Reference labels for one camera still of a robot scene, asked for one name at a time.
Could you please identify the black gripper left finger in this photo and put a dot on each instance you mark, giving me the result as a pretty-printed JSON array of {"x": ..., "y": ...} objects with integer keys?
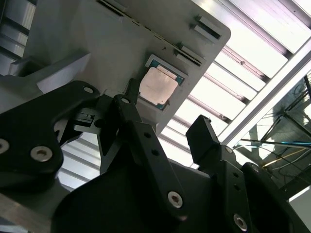
[{"x": 24, "y": 136}]

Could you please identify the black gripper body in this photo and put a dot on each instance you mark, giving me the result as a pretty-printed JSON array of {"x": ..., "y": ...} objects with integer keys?
[{"x": 109, "y": 206}]

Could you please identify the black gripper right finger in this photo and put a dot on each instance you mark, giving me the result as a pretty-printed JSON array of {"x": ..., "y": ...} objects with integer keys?
[{"x": 204, "y": 140}]

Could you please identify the silver CPU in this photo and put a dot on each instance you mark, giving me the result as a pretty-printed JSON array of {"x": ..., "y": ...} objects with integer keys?
[{"x": 159, "y": 85}]

